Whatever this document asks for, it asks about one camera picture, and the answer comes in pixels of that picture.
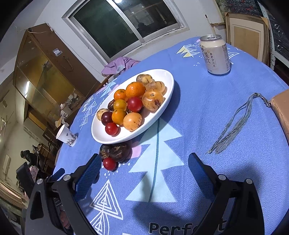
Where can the stack of patterned boxes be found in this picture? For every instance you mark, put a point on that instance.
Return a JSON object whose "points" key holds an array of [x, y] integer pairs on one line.
{"points": [[243, 5]]}

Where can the sliding glass window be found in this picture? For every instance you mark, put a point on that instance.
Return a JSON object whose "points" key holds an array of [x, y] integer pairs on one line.
{"points": [[124, 24]]}

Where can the white metal shelf rack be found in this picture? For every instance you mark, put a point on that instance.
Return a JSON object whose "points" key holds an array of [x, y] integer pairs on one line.
{"points": [[269, 31]]}

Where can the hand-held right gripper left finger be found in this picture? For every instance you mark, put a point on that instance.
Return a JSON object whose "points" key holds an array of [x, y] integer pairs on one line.
{"points": [[88, 176]]}

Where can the white oval plate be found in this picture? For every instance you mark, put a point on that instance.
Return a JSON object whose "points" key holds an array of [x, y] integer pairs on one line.
{"points": [[99, 133]]}

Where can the pale orange round fruit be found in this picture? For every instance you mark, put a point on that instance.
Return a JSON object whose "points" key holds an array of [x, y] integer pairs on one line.
{"points": [[132, 122]]}

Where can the dark purple plum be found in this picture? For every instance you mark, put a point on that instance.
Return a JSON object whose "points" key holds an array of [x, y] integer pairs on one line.
{"points": [[106, 118]]}

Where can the person's left hand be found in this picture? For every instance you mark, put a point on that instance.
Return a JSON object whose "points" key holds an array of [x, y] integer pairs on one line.
{"points": [[65, 220]]}

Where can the white printed paper cup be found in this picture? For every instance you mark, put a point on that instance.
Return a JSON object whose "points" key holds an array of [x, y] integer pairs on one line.
{"points": [[65, 135]]}

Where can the purple garment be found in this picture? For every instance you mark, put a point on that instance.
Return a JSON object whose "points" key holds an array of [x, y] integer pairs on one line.
{"points": [[117, 65]]}

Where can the tan spotted round fruit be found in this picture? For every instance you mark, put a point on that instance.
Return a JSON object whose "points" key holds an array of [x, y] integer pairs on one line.
{"points": [[101, 114], [157, 86]]}

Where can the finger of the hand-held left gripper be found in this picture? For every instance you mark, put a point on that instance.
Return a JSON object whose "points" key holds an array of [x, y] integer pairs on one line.
{"points": [[58, 175]]}

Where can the yellow-orange mandarin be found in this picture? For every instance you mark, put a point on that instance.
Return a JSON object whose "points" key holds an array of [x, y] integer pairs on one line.
{"points": [[119, 117], [120, 105]]}

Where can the blue printed tablecloth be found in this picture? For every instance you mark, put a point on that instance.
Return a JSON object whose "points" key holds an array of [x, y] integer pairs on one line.
{"points": [[203, 108]]}

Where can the black patterned panel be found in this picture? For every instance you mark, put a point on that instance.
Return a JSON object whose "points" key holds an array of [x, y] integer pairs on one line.
{"points": [[281, 34]]}

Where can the brown-spotted orange fruit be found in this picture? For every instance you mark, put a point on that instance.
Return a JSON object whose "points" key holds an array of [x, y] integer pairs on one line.
{"points": [[152, 99]]}

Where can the dark brown mangosteen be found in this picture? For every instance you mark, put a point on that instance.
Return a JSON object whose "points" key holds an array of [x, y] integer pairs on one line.
{"points": [[119, 151], [104, 151], [110, 105]]}

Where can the white drink can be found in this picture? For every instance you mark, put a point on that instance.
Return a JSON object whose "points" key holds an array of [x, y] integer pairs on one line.
{"points": [[214, 56]]}

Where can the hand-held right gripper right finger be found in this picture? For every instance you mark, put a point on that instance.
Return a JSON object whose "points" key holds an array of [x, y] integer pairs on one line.
{"points": [[202, 178]]}

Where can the large oblong tan fruit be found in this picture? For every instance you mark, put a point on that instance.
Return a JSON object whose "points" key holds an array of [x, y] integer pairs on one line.
{"points": [[144, 79]]}

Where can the wooden chair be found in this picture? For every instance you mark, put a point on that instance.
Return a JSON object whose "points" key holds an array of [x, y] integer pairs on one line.
{"points": [[106, 81]]}

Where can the small red plum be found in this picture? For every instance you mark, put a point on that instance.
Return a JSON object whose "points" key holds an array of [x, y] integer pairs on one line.
{"points": [[110, 163], [111, 128], [134, 104]]}

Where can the bright orange tangerine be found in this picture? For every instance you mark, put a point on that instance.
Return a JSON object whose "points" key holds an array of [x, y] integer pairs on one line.
{"points": [[119, 94], [135, 90]]}

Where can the cardboard box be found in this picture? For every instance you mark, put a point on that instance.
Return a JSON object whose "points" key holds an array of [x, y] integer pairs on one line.
{"points": [[246, 29]]}

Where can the wooden glass-door cabinet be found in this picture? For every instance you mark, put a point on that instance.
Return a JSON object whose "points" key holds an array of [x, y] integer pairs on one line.
{"points": [[45, 67]]}

